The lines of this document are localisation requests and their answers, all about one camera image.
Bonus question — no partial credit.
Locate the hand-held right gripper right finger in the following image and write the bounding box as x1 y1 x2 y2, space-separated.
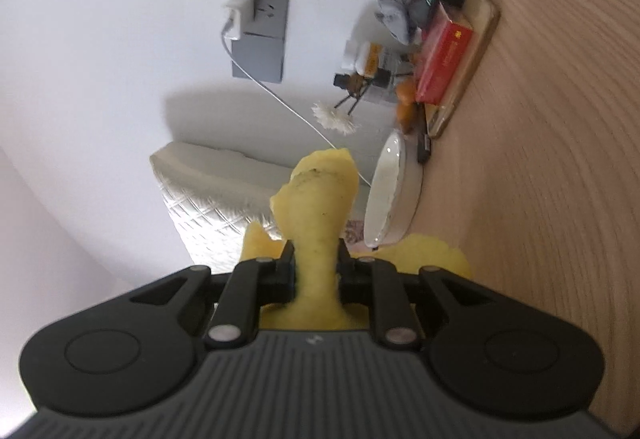
337 241 506 350

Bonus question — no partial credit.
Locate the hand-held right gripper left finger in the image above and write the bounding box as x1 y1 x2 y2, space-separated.
127 241 298 351

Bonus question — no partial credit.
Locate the yellow fruit peel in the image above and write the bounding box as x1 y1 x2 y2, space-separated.
240 148 473 332

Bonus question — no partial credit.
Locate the floral printed cloth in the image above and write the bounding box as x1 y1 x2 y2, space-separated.
342 219 368 254

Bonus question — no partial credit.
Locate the white ceramic bowl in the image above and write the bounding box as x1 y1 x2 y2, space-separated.
363 130 425 249

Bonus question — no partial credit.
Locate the white fluffy flower stick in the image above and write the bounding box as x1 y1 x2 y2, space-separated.
312 94 368 136

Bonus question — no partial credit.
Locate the white bottle with yellow label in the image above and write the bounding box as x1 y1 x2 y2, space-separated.
342 40 385 76

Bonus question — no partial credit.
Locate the red cardboard box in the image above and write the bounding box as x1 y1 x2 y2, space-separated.
414 3 474 106

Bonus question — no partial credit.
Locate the white charger plug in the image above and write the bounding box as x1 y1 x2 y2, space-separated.
222 0 257 41

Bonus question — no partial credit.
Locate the grey patterned cloth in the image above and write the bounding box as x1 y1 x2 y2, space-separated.
375 0 423 44

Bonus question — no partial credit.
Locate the white charger cable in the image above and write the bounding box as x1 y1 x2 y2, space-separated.
221 30 373 187

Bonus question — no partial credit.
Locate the grey wall socket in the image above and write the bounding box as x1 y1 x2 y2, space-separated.
231 0 291 82

